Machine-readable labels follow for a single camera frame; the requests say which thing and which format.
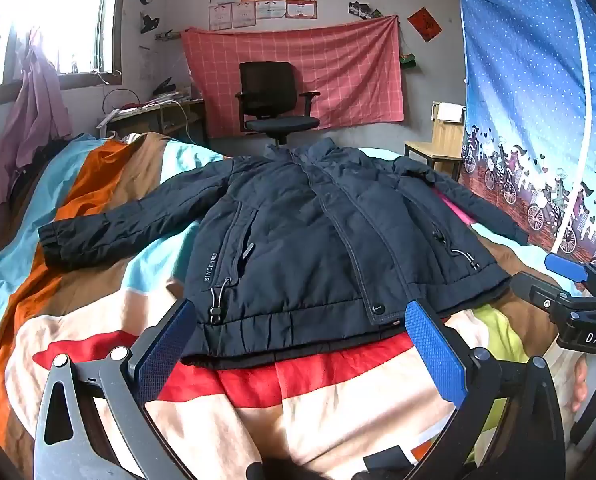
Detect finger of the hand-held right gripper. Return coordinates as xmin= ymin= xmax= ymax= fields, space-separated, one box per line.
xmin=510 ymin=271 xmax=573 ymax=318
xmin=545 ymin=253 xmax=596 ymax=286

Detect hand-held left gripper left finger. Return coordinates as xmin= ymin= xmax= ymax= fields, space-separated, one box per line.
xmin=34 ymin=299 xmax=199 ymax=480

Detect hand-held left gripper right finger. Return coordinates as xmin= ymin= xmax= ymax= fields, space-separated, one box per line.
xmin=404 ymin=298 xmax=566 ymax=480

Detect navy padded jacket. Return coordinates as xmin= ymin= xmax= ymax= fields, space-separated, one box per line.
xmin=38 ymin=137 xmax=529 ymax=372

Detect person's right hand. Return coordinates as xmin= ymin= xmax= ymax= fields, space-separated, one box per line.
xmin=570 ymin=354 xmax=596 ymax=413

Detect colourful patchwork bed sheet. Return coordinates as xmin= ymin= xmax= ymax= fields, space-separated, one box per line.
xmin=0 ymin=132 xmax=596 ymax=480

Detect wooden chair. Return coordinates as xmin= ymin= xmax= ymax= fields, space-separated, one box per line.
xmin=404 ymin=101 xmax=466 ymax=182

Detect blue printed bed curtain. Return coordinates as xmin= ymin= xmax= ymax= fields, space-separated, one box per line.
xmin=452 ymin=0 xmax=596 ymax=281

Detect cluttered wooden desk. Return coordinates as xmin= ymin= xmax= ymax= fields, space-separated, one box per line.
xmin=97 ymin=96 xmax=209 ymax=149

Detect pink hanging cloth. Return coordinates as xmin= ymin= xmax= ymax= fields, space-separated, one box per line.
xmin=0 ymin=27 xmax=75 ymax=207

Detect black office chair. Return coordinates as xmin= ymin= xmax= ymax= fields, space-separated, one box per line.
xmin=235 ymin=61 xmax=322 ymax=147

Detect window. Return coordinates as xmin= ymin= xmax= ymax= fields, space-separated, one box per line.
xmin=0 ymin=0 xmax=130 ymax=98

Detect white cable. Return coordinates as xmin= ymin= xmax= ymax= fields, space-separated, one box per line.
xmin=160 ymin=99 xmax=195 ymax=147

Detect red paper wall decoration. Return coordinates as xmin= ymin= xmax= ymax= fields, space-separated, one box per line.
xmin=407 ymin=7 xmax=443 ymax=43

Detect red checked wall cloth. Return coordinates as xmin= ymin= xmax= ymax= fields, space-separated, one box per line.
xmin=180 ymin=15 xmax=405 ymax=139

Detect wall photos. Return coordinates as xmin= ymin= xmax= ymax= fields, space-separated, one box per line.
xmin=348 ymin=1 xmax=384 ymax=21

